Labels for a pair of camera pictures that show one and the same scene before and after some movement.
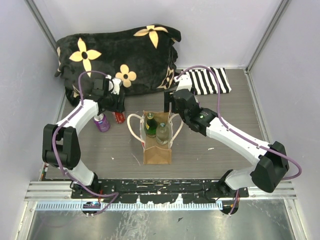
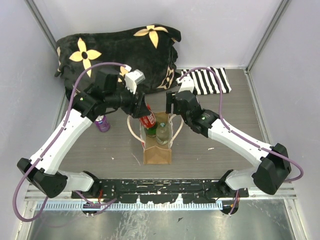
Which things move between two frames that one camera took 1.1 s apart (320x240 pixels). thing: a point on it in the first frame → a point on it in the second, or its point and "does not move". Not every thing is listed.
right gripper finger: x=167 y=95 does not move
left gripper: x=119 y=106 → x=137 y=108
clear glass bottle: x=162 y=134 does not move
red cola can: x=119 y=117 → x=148 y=121
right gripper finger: x=174 y=105 does not move
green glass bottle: x=151 y=126 does not move
